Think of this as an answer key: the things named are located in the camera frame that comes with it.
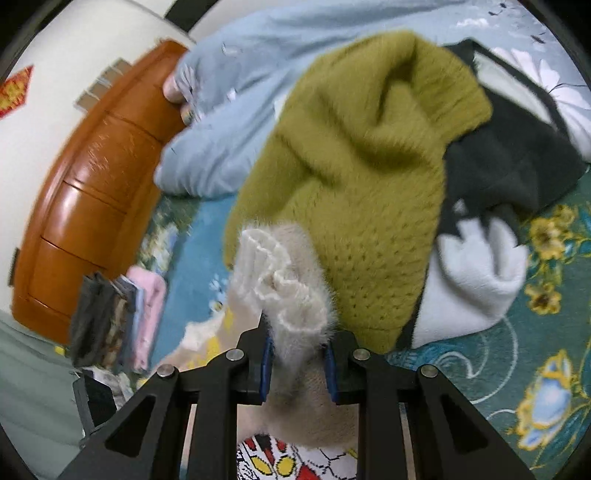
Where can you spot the person's grey-green clothing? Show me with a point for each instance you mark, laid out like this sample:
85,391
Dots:
32,392

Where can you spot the pink floral pillow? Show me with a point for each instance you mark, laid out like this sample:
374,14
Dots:
173,90

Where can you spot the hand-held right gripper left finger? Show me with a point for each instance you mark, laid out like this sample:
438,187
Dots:
265,364

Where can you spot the white printed garment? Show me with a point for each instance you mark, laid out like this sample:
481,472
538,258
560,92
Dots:
286,464

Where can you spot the beige fuzzy sweater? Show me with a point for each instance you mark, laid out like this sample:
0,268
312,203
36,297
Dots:
295,392

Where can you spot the light blue floral duvet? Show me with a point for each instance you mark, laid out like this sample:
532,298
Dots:
240,83

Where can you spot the white fleece garment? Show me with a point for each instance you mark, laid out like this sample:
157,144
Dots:
471,286

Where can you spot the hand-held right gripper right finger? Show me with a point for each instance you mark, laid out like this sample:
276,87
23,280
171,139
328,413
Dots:
330,374

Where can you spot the folded grey garment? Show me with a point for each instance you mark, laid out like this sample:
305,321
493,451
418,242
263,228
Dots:
90,314

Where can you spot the red wall decoration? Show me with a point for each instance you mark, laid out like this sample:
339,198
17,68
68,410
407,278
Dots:
14,92

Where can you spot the olive green knit sweater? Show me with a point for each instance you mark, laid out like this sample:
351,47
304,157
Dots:
360,184

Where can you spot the folded brown patterned garment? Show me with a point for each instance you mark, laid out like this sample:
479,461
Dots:
117,318

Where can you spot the wooden headboard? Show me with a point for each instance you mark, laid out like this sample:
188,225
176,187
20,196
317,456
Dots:
92,184

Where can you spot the folded light blue garment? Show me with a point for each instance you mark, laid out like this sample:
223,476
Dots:
134,300

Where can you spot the folded pink garment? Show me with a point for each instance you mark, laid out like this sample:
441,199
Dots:
150,314

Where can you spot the dark green fleece garment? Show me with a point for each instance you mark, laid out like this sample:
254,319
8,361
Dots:
508,161

